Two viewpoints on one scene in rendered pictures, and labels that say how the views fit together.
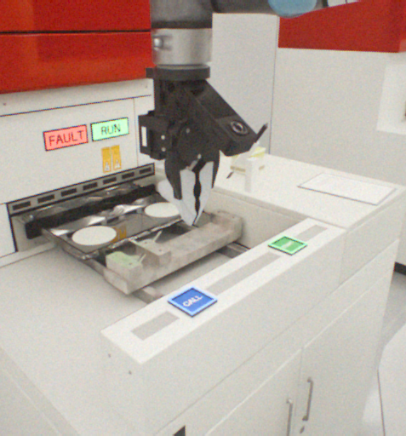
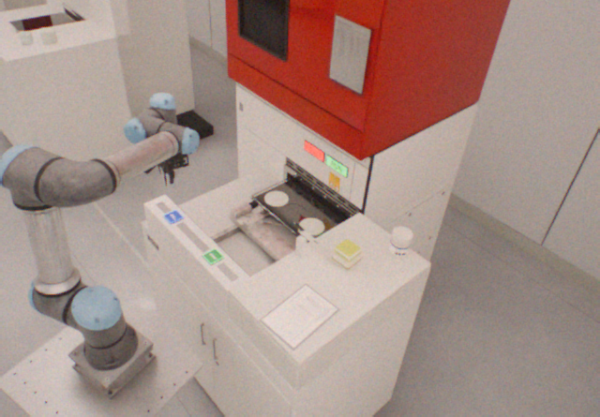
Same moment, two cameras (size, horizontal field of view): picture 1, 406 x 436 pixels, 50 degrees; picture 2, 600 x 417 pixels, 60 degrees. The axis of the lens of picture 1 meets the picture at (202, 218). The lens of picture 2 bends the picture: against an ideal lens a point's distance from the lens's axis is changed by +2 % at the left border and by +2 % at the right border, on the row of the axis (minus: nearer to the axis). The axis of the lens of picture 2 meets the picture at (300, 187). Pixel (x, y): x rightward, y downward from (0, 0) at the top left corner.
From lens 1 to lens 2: 1.96 m
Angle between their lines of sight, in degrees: 77
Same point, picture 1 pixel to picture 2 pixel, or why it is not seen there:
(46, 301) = (242, 198)
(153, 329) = (161, 207)
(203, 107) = not seen: hidden behind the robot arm
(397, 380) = (144, 314)
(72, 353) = (201, 209)
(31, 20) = (297, 88)
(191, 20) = not seen: hidden behind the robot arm
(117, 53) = (334, 128)
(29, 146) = (298, 141)
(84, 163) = (320, 171)
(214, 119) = not seen: hidden behind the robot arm
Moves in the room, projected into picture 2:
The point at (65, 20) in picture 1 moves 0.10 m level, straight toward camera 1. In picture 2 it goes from (311, 96) to (284, 97)
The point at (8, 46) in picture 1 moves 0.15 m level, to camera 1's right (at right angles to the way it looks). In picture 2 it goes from (287, 94) to (283, 113)
